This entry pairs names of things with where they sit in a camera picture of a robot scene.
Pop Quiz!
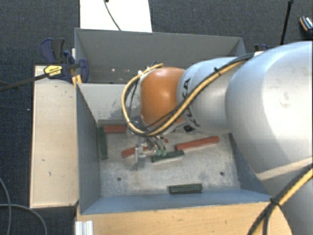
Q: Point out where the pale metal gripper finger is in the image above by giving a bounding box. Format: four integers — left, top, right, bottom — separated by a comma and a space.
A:
138, 147, 147, 170
132, 147, 139, 171

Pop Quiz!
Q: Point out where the red-brown flat block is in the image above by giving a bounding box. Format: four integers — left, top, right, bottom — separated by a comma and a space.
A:
174, 136, 220, 152
104, 125, 127, 134
121, 138, 169, 158

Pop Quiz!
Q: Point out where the dark green flat block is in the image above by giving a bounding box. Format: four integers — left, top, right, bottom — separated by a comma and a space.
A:
151, 150, 185, 163
98, 126, 109, 160
168, 183, 203, 195

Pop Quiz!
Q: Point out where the grey metal bin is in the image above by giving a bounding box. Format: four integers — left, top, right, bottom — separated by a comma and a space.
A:
74, 27, 272, 215

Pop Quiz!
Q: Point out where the pale wood board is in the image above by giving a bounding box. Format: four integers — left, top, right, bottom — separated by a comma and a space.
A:
29, 66, 80, 209

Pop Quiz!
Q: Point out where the black cylinder on white bracket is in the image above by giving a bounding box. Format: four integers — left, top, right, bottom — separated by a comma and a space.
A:
171, 124, 195, 134

